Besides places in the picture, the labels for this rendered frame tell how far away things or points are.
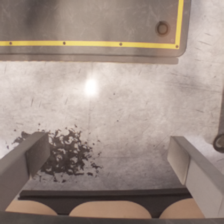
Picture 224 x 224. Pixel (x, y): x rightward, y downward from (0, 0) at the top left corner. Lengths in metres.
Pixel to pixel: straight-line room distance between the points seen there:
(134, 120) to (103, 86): 0.24
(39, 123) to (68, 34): 0.56
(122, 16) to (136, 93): 0.42
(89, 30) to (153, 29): 0.18
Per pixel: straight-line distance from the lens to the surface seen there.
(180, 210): 0.85
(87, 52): 0.49
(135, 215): 0.79
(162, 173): 1.03
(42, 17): 0.54
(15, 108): 0.98
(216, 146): 1.01
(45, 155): 0.17
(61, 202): 1.07
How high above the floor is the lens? 0.80
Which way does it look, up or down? 75 degrees down
